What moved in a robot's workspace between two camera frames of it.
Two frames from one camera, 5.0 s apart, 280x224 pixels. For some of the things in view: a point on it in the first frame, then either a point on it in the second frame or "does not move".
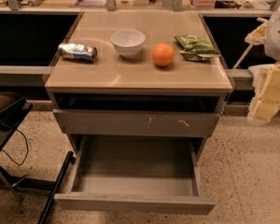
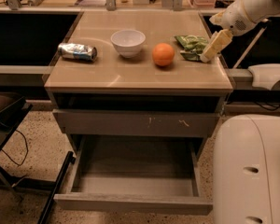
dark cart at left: x=7 y=110 does not move
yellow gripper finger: x=259 y=35 -> x=234 y=19
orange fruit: x=163 y=54 does not move
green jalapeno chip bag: x=196 y=48 does not move
